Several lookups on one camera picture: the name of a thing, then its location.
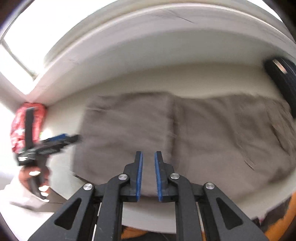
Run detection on grey-brown cargo pants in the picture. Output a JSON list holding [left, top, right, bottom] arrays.
[[72, 92, 295, 199]]

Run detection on white window frame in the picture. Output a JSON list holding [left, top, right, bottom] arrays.
[[0, 0, 290, 105]]

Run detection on red floral cloth bundle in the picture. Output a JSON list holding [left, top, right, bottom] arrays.
[[10, 102, 48, 154]]

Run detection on person's left hand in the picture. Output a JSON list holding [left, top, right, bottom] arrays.
[[18, 166, 50, 200]]

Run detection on folded dark navy garment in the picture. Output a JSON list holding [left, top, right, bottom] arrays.
[[263, 56, 295, 108]]

